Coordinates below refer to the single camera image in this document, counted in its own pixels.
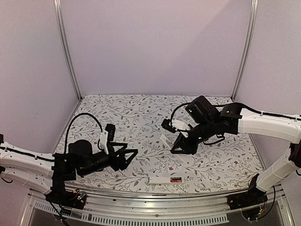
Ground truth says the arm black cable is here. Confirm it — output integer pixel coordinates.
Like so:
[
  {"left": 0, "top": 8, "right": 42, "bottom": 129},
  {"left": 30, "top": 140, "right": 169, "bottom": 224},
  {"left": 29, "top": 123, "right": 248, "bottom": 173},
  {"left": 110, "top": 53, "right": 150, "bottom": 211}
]
[
  {"left": 170, "top": 102, "right": 191, "bottom": 123},
  {"left": 65, "top": 113, "right": 104, "bottom": 153}
]

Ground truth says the aluminium frame post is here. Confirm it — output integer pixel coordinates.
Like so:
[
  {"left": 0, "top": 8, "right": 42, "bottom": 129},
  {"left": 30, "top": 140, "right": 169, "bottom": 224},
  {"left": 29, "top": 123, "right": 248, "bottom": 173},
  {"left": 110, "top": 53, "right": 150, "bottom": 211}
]
[
  {"left": 53, "top": 0, "right": 82, "bottom": 101},
  {"left": 231, "top": 0, "right": 259, "bottom": 101}
]

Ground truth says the floral patterned table mat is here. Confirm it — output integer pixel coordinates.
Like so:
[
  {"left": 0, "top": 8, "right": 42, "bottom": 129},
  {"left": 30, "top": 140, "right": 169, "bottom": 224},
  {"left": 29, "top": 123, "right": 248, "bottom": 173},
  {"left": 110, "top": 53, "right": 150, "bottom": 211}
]
[{"left": 56, "top": 95, "right": 262, "bottom": 194}]

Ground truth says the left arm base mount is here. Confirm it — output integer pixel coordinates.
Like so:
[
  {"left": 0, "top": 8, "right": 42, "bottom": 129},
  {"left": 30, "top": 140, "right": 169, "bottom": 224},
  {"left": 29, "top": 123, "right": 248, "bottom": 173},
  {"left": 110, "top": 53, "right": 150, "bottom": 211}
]
[{"left": 45, "top": 181, "right": 87, "bottom": 210}]

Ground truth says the aluminium front rail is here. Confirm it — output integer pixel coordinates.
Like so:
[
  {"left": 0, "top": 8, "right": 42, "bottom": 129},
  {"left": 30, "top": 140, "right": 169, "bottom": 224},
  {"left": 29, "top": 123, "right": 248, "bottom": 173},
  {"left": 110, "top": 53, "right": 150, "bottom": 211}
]
[{"left": 20, "top": 183, "right": 297, "bottom": 226}]

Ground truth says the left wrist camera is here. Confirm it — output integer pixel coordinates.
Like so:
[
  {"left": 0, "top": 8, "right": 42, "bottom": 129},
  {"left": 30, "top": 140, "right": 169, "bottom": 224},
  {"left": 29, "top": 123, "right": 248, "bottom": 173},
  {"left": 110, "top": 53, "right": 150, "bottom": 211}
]
[{"left": 97, "top": 124, "right": 116, "bottom": 155}]

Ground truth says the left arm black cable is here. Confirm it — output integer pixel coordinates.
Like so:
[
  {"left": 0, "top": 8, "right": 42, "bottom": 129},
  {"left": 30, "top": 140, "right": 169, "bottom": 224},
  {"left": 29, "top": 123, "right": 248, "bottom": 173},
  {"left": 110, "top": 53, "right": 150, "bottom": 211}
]
[{"left": 65, "top": 113, "right": 104, "bottom": 153}]

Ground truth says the white remote battery cover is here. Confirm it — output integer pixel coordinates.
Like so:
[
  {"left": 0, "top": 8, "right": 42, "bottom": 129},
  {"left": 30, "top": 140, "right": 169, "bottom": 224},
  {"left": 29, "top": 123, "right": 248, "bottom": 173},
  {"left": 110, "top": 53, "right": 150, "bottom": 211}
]
[{"left": 160, "top": 134, "right": 174, "bottom": 152}]

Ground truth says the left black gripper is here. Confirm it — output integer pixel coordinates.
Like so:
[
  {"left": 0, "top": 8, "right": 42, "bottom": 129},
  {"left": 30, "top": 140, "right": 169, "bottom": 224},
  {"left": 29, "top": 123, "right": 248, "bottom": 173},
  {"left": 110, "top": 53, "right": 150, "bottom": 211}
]
[{"left": 79, "top": 143, "right": 138, "bottom": 177}]

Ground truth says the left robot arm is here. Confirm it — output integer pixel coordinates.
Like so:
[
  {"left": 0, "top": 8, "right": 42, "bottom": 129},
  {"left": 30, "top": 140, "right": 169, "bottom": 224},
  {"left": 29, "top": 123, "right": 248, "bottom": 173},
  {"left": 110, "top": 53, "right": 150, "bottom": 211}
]
[{"left": 0, "top": 137, "right": 138, "bottom": 204}]

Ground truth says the left aluminium frame post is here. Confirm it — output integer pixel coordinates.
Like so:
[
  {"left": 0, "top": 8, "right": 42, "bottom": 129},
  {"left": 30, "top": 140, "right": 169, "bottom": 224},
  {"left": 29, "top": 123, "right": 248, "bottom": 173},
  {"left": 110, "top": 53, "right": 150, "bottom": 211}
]
[{"left": 53, "top": 0, "right": 82, "bottom": 101}]

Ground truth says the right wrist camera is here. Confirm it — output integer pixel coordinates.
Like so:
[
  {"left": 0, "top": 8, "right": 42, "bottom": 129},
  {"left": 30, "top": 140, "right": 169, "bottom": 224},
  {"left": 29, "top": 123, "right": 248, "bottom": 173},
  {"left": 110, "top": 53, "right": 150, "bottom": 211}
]
[{"left": 161, "top": 119, "right": 190, "bottom": 138}]

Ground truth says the right aluminium frame post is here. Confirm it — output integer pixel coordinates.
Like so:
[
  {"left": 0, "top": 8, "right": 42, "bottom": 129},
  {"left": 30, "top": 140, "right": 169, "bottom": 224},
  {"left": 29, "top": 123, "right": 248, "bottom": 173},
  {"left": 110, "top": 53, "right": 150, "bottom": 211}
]
[{"left": 231, "top": 0, "right": 259, "bottom": 101}]

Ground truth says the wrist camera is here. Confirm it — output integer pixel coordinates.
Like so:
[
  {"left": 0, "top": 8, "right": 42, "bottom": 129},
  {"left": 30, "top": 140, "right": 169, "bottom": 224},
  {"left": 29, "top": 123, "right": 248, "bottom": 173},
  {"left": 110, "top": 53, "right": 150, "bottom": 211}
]
[
  {"left": 97, "top": 124, "right": 116, "bottom": 155},
  {"left": 161, "top": 119, "right": 190, "bottom": 138}
]

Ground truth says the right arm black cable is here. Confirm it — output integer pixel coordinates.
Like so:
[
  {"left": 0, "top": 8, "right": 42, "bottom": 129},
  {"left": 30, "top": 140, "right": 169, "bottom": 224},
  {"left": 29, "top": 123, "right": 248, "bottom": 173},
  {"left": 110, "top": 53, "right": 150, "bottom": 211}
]
[{"left": 170, "top": 102, "right": 191, "bottom": 123}]

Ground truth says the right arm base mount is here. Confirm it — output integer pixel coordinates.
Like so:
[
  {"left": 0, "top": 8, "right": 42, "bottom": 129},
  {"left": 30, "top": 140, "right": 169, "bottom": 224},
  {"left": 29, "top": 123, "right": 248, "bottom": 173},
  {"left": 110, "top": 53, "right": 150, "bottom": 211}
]
[{"left": 227, "top": 173, "right": 276, "bottom": 222}]

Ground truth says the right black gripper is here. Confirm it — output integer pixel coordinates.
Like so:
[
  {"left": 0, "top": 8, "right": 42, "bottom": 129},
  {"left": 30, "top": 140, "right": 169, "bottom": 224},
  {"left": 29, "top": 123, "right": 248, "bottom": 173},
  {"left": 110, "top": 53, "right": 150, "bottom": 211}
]
[{"left": 170, "top": 119, "right": 216, "bottom": 156}]

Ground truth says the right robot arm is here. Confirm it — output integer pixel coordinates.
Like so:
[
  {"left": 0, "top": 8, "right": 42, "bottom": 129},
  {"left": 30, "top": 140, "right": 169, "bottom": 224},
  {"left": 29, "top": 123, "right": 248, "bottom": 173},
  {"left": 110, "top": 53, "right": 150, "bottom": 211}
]
[{"left": 162, "top": 96, "right": 301, "bottom": 205}]

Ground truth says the white remote control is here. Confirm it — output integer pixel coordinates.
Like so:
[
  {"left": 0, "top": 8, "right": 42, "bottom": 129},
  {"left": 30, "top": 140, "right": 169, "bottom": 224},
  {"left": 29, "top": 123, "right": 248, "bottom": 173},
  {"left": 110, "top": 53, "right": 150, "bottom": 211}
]
[{"left": 148, "top": 177, "right": 184, "bottom": 185}]

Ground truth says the black battery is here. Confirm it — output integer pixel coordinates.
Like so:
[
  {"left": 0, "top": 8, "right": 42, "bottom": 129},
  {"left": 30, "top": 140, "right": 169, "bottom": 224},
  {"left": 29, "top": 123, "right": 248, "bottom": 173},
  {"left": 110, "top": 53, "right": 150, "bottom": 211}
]
[{"left": 170, "top": 177, "right": 182, "bottom": 182}]

